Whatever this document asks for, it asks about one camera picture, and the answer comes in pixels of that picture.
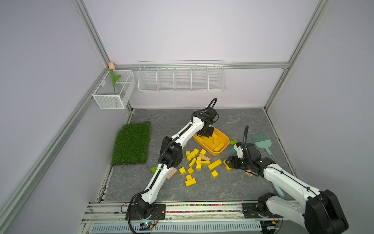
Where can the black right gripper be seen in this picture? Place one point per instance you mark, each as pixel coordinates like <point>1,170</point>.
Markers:
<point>232,162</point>

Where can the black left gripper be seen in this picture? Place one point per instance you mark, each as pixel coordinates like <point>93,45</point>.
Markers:
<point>209,134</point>

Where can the yellow plastic tub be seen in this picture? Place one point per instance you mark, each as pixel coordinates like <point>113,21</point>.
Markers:
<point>215,144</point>

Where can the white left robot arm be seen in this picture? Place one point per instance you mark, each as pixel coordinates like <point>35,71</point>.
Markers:
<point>171,155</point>

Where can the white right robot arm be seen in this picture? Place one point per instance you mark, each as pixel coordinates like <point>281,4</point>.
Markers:
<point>319,212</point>

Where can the green plastic dustpan brush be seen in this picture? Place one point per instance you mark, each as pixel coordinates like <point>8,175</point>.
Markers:
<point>264,142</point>

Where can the yellow cube lower right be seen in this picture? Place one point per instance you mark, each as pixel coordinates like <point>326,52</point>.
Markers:
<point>226,166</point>

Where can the green arch block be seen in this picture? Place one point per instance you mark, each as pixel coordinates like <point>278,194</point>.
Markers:
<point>233,142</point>

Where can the yellow small cube right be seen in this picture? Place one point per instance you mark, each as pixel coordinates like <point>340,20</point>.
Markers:
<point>214,174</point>

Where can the natural wood centre block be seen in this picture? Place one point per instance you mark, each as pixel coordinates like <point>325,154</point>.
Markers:
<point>204,158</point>

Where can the yellow flat horizontal block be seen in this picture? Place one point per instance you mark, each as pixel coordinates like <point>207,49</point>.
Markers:
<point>203,162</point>

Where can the yellow cube centre left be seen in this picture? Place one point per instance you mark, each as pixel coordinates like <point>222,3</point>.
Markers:
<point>182,171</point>

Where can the natural wood long block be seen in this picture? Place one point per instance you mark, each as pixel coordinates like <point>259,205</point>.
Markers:
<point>172,173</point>

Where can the yellow block bottom wide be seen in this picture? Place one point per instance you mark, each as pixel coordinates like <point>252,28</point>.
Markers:
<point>190,182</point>

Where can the green rectangular block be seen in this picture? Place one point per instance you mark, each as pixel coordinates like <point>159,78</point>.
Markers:
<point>154,169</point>

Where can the green artificial grass mat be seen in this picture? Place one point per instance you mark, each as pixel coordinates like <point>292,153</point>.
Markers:
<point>132,144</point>

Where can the white mesh corner basket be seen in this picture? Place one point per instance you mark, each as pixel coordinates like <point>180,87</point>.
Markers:
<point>104,93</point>

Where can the pink artificial tulip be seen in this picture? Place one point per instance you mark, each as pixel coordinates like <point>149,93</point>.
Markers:
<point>113,76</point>

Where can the white wire shelf basket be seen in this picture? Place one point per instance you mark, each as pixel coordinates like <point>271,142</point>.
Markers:
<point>181,76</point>

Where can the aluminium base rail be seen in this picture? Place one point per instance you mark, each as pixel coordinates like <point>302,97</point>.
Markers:
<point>210,217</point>

